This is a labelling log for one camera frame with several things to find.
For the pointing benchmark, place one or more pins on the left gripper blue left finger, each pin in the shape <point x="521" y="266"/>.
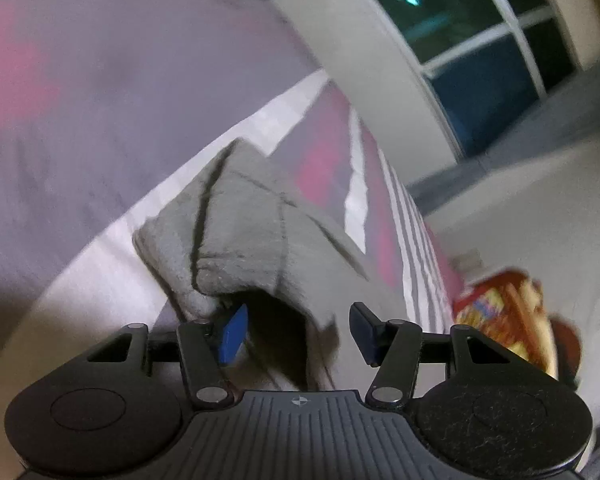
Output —
<point x="232" y="334"/>

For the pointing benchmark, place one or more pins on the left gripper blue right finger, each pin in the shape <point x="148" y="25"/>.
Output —
<point x="372" y="336"/>

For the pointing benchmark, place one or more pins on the grey fleece pants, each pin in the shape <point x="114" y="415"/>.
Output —
<point x="241" y="226"/>

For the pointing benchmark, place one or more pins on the colourful red yellow blanket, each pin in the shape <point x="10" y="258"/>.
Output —
<point x="509" y="308"/>

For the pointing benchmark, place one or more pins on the striped pink purple bedsheet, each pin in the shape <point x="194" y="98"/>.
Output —
<point x="108" y="108"/>

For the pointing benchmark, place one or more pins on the grey right curtain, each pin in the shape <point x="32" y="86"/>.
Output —
<point x="570" y="114"/>

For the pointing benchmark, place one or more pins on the dark glass window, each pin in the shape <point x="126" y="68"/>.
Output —
<point x="484" y="62"/>

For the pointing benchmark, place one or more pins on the white wall socket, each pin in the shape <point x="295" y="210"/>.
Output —
<point x="467" y="262"/>

